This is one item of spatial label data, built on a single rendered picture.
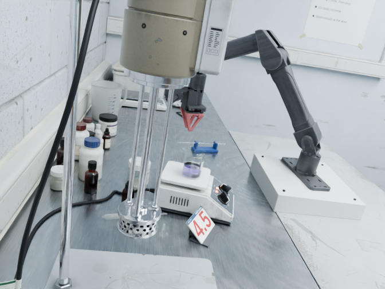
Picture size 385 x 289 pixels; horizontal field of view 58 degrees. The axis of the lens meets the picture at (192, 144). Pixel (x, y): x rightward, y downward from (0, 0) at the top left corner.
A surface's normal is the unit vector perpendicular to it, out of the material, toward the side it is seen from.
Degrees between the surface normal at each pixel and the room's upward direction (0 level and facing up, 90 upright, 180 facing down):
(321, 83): 90
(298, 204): 90
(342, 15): 90
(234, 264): 0
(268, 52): 92
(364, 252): 0
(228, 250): 0
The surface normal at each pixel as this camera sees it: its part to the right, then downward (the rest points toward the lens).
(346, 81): 0.10, 0.36
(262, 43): -0.48, 0.26
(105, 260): 0.17, -0.92
